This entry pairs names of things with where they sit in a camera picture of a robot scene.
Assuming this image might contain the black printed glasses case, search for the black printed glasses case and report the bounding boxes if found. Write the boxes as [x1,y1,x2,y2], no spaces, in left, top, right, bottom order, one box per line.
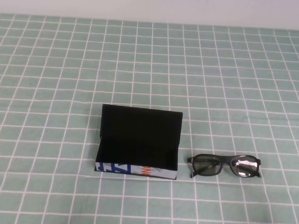
[94,103,184,181]

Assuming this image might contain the black framed glasses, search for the black framed glasses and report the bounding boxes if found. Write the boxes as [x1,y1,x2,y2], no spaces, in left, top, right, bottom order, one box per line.
[186,151,263,182]

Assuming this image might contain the green white checked tablecloth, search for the green white checked tablecloth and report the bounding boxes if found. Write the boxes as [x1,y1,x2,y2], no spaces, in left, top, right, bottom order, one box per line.
[0,13,299,224]

